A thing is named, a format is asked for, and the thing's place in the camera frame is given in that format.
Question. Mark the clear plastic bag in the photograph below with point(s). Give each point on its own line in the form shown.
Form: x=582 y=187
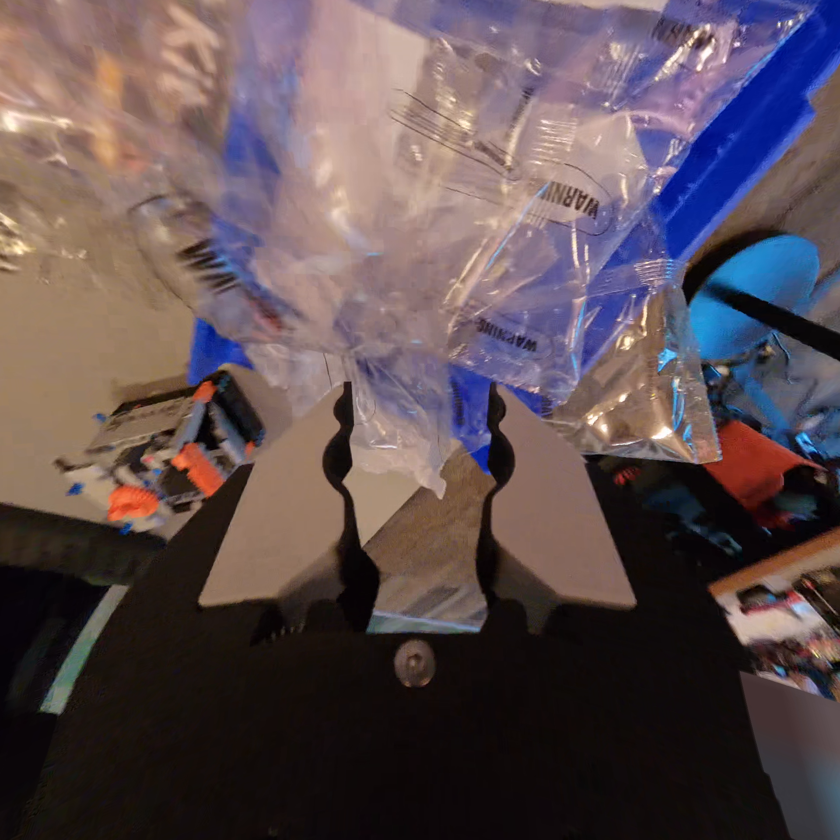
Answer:
x=630 y=367
x=367 y=229

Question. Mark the red cloth bag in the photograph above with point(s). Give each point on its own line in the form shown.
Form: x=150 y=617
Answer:
x=761 y=466

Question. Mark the blue plastic bin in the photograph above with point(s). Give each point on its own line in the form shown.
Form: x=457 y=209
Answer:
x=735 y=144

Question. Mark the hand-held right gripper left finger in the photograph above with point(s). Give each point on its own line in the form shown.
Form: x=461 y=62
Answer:
x=275 y=525

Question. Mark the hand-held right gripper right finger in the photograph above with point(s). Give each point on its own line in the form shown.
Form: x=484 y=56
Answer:
x=558 y=525

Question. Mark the partly built brick robot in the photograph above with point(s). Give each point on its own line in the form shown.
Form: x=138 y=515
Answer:
x=197 y=459

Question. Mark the printed cardboard box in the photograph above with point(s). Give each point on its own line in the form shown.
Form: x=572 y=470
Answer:
x=787 y=610

